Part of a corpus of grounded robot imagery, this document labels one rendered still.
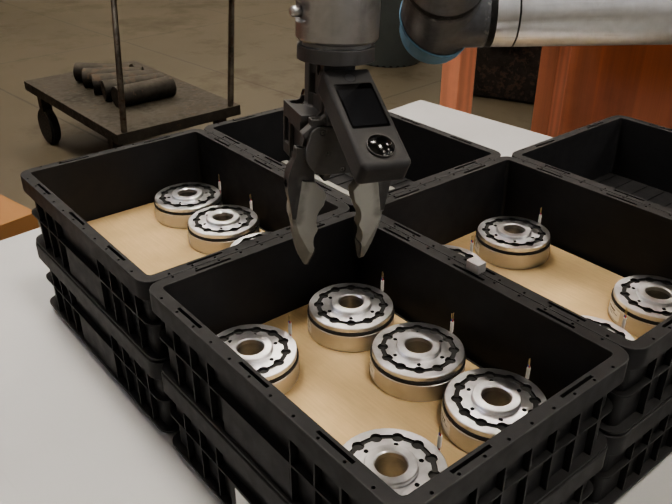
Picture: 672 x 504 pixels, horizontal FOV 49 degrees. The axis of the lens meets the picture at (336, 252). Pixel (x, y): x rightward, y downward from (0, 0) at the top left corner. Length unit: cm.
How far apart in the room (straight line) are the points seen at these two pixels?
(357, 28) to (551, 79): 298
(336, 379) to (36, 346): 51
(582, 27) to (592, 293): 37
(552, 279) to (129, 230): 62
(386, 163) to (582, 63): 323
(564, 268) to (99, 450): 65
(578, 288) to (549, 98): 266
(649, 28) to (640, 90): 286
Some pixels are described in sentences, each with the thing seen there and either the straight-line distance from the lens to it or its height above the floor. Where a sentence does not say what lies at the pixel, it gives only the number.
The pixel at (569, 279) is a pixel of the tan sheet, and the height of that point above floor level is 83.
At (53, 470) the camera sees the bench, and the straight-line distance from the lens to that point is 96.
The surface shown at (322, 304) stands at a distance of 88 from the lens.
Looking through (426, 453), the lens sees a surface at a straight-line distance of 69.
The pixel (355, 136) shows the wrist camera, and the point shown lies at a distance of 62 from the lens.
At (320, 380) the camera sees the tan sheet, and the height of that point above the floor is 83.
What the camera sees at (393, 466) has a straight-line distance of 69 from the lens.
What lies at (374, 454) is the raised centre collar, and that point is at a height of 87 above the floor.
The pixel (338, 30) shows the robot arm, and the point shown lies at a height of 120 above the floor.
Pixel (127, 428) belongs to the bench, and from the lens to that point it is 98.
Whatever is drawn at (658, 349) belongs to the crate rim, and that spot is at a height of 92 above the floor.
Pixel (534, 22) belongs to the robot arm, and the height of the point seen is 119.
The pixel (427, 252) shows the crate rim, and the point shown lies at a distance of 85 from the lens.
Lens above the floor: 134
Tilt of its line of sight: 29 degrees down
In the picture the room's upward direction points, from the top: straight up
